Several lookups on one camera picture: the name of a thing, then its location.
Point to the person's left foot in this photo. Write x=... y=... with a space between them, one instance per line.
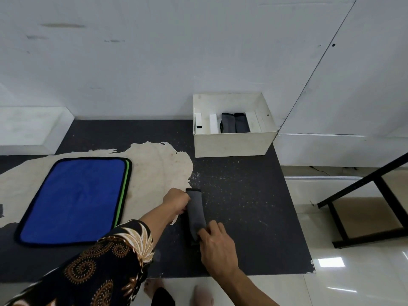
x=153 y=288

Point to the person's left forearm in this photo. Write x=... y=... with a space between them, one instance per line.
x=157 y=221

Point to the person's left hand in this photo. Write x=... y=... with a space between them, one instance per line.
x=175 y=200

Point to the stack of microfibre cloths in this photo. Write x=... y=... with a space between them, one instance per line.
x=73 y=200

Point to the black stool frame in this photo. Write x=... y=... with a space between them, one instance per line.
x=338 y=219

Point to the white flat box lid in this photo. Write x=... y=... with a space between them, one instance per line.
x=28 y=127

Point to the person's dark trousers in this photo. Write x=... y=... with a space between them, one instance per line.
x=162 y=297

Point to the yellow microfibre cloth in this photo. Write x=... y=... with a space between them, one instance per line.
x=196 y=210

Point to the white box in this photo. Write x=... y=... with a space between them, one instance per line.
x=232 y=144

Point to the metal floor rail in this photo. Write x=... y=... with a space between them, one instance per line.
x=322 y=178

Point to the person's right foot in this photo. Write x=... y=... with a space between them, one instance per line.
x=202 y=296

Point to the person's right hand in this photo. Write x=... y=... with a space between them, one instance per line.
x=220 y=248

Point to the person's foot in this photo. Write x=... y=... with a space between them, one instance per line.
x=153 y=288
x=202 y=296

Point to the person's patterned left sleeve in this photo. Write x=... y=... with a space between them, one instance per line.
x=92 y=270

